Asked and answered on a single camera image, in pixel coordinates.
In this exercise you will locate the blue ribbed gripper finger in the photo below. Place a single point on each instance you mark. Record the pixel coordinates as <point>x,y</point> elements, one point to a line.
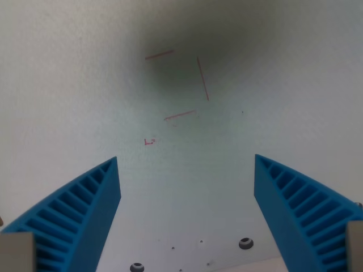
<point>280,207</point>
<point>93,215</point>

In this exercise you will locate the countersunk table screw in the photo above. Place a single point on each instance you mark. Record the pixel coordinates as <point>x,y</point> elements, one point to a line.
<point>137,267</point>
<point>245,243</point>

